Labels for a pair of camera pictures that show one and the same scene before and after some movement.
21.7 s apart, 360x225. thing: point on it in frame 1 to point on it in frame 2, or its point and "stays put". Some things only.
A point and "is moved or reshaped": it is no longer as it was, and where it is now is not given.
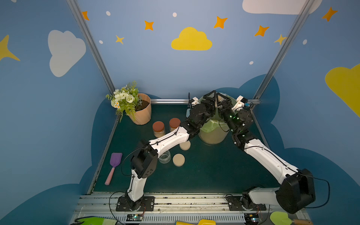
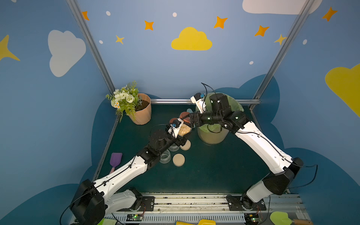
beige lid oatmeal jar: [216, 103] is moved or reshaped
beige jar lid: [178, 160] stays put
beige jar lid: [185, 146] stays put
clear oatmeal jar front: [165, 157] stays put
